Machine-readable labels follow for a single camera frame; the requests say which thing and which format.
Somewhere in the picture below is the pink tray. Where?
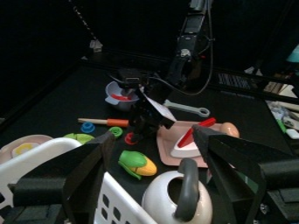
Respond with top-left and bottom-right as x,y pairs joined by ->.
155,120 -> 226,169

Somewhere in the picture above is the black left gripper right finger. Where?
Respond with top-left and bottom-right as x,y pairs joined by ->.
191,124 -> 299,224

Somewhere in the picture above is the wooden orange toy tool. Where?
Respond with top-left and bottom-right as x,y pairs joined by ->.
78,117 -> 131,128

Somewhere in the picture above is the grey toy wrench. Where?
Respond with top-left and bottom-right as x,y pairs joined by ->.
163,99 -> 211,118

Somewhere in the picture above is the toy fried egg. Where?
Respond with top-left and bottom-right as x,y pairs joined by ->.
11,142 -> 41,158

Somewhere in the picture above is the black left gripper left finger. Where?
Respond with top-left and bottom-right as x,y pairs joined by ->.
9,131 -> 118,224

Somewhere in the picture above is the red piece in cup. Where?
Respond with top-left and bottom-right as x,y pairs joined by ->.
110,93 -> 134,102

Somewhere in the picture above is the white toy iron red handle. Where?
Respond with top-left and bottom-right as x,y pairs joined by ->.
170,117 -> 218,159

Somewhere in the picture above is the green toy nut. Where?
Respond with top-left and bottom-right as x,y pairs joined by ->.
107,126 -> 124,138

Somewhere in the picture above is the toy corn cob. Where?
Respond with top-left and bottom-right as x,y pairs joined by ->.
116,150 -> 159,181

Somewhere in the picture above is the green toy lettuce leaf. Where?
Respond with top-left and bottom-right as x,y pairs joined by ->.
63,132 -> 96,145

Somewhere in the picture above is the blue toy nut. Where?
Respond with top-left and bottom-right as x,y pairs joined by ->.
79,122 -> 98,134

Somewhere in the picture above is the pink plate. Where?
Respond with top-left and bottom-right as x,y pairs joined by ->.
0,134 -> 53,165

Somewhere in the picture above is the white plastic basket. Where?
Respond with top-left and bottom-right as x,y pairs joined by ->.
0,136 -> 159,224

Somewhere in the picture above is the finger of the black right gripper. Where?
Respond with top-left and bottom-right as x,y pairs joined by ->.
127,122 -> 143,144
142,121 -> 162,139

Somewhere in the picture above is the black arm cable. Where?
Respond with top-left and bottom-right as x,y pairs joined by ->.
150,0 -> 216,96

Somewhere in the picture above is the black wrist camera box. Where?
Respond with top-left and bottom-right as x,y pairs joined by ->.
116,68 -> 148,89

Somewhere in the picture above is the beige toy egg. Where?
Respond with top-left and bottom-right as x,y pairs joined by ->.
219,122 -> 240,139

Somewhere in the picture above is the red toy nut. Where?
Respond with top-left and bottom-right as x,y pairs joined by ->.
124,132 -> 139,146

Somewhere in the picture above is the teal background object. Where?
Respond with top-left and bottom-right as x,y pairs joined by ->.
284,43 -> 299,65

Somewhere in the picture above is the white background clutter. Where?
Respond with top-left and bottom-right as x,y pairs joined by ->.
266,99 -> 299,140

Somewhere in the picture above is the white kettle grey handle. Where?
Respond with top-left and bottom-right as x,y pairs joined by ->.
140,157 -> 214,224

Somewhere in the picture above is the grey measuring cup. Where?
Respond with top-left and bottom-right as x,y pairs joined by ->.
104,80 -> 142,112

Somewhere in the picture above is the hanging chain with white tag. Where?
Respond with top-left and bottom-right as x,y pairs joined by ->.
68,0 -> 104,54

